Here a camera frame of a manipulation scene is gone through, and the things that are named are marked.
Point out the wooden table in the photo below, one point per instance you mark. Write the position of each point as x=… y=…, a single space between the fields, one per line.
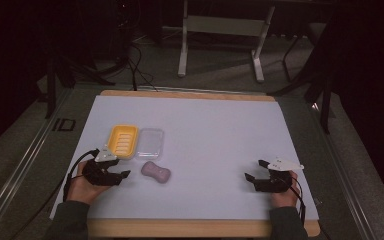
x=180 y=228

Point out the pink soap bar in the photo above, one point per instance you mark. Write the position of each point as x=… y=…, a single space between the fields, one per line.
x=156 y=172

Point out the yellow soap dish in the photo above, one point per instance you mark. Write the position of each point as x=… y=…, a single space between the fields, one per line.
x=122 y=141

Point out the black tripod stand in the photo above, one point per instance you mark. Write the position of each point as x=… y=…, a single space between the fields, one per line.
x=325 y=83

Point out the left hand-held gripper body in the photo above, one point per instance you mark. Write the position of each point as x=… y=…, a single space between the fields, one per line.
x=100 y=175

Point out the white table mat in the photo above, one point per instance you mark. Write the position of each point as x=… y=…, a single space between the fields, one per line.
x=206 y=140

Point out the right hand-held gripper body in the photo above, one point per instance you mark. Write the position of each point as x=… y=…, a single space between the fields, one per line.
x=275 y=183

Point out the white metal stand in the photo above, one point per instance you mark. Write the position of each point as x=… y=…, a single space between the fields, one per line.
x=225 y=26

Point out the clear plastic container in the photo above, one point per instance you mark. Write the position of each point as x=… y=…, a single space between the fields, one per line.
x=150 y=143

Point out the person's right hand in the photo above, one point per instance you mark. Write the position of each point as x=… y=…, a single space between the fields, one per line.
x=285 y=198

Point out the metal floor rail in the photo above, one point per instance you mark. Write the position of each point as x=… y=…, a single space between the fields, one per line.
x=345 y=173
x=16 y=173

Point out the person's left hand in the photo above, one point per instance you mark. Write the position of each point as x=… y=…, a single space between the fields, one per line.
x=80 y=188

